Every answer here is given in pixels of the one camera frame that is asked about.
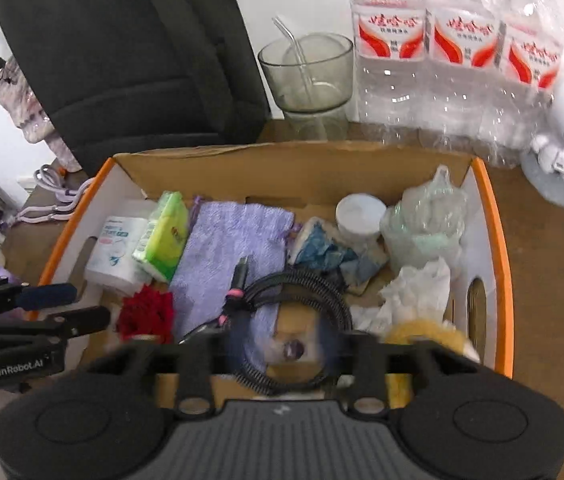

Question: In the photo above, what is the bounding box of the red rose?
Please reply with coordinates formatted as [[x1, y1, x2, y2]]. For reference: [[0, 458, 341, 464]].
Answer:
[[116, 284, 175, 343]]

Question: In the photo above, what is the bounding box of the orange-edged cardboard box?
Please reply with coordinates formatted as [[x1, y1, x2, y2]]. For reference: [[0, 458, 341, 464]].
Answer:
[[24, 141, 514, 411]]

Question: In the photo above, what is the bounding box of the pink patterned vase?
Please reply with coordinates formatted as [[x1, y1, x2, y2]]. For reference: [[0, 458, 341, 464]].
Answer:
[[0, 55, 83, 171]]

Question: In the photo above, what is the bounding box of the clear glass straw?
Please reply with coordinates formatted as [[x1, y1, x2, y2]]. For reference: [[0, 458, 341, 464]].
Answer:
[[272, 16, 315, 106]]

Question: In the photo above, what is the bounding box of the small purple round object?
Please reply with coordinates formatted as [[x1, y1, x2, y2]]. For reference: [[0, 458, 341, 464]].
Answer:
[[269, 335, 313, 363]]

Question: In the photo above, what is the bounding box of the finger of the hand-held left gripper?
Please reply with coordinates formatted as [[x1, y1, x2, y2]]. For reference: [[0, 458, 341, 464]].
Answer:
[[0, 306, 111, 343], [0, 277, 78, 313]]

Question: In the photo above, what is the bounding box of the white round lid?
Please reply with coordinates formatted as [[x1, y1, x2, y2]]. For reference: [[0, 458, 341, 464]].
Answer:
[[336, 194, 387, 241]]

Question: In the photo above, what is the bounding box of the purple cloth pouch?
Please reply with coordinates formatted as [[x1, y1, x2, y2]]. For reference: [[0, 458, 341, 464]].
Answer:
[[169, 196, 295, 376]]

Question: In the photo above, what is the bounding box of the lilac cable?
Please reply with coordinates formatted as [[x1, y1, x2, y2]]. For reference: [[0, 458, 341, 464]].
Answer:
[[17, 165, 98, 223]]

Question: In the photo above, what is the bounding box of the red label water bottle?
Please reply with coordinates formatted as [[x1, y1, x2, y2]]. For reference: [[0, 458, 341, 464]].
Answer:
[[482, 0, 564, 168], [424, 0, 503, 151], [349, 0, 430, 136]]

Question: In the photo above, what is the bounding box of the black braided cable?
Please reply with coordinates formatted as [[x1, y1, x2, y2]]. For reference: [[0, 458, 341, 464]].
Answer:
[[177, 256, 355, 393]]

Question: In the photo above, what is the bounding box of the black paper bag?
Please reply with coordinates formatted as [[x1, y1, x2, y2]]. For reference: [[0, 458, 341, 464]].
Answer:
[[0, 0, 273, 178]]

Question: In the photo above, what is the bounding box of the yellow fluffy toy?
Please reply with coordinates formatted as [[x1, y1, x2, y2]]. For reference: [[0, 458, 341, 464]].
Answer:
[[382, 317, 480, 408]]

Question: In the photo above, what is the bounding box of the clear crumpled plastic bag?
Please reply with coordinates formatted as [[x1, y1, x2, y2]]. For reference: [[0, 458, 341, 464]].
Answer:
[[379, 165, 469, 281]]

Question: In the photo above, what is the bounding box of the green tissue packet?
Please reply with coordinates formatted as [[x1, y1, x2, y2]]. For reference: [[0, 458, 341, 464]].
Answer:
[[132, 191, 190, 283]]

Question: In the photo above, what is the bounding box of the crumpled white tissue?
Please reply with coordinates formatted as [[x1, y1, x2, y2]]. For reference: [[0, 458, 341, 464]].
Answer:
[[349, 256, 452, 333]]

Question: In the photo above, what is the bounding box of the grey glass cup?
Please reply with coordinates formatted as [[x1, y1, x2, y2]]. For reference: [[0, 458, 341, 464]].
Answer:
[[258, 33, 354, 141]]

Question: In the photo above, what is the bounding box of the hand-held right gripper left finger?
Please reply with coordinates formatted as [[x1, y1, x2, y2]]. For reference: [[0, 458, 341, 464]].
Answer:
[[84, 332, 260, 417]]

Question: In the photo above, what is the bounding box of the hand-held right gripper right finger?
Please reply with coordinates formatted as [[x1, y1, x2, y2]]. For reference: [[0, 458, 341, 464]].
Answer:
[[324, 332, 480, 415]]

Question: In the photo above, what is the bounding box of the white tissue packet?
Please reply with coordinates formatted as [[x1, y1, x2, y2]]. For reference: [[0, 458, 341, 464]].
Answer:
[[84, 216, 153, 297]]

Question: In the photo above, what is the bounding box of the crumpled blue wrapper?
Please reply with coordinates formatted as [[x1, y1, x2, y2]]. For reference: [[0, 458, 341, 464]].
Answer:
[[289, 217, 390, 293]]

